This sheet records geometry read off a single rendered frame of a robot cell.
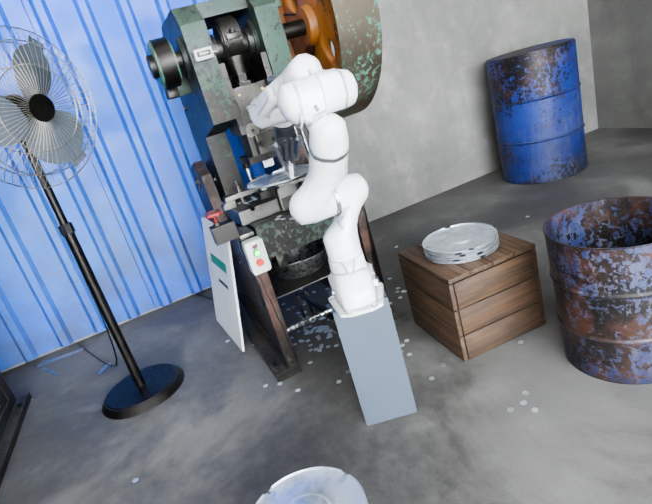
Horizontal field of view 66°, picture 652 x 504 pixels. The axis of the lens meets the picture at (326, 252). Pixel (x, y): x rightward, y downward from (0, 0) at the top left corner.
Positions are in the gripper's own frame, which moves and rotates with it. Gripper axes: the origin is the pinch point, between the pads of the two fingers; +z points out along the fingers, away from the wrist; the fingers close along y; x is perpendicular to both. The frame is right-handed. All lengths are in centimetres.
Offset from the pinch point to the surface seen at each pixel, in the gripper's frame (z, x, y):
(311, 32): -35, 38, 33
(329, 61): -25, 30, 36
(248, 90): -21.9, 31.0, -0.9
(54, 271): 91, 115, -113
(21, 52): -47, 59, -74
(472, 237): 22, -51, 51
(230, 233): 15.2, -4.4, -30.1
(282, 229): 21.9, -5.9, -9.3
